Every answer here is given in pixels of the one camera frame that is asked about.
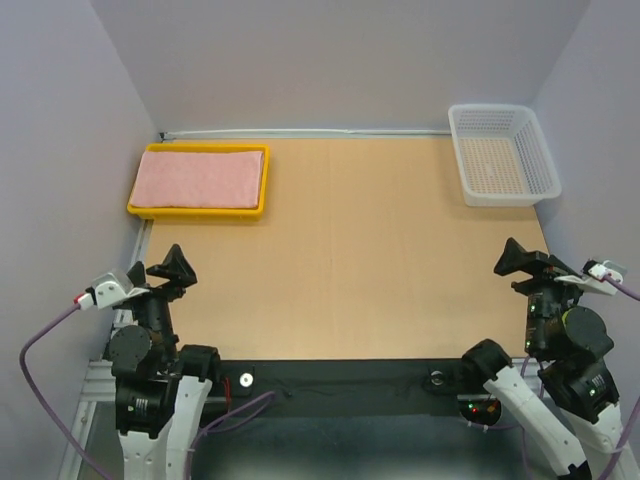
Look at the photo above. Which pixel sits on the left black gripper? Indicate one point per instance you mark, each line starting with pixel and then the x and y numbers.
pixel 177 266

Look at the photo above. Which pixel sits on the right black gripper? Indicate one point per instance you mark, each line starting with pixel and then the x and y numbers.
pixel 515 256

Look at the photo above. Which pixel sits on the pink towel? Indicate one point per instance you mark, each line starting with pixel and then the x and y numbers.
pixel 200 180

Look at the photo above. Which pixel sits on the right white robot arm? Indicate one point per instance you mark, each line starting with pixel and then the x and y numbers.
pixel 583 435

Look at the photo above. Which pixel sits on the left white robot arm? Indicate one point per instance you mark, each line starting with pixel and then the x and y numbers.
pixel 160 385

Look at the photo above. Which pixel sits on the white plastic basket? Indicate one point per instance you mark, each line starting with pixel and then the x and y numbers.
pixel 502 156

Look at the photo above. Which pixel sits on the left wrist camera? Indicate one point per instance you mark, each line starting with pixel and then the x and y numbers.
pixel 110 290

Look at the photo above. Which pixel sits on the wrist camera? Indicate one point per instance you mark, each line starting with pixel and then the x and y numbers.
pixel 110 290
pixel 596 277

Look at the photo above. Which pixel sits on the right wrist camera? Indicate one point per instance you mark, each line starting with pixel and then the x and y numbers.
pixel 596 277

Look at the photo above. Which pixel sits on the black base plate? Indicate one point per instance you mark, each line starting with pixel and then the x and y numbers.
pixel 353 388

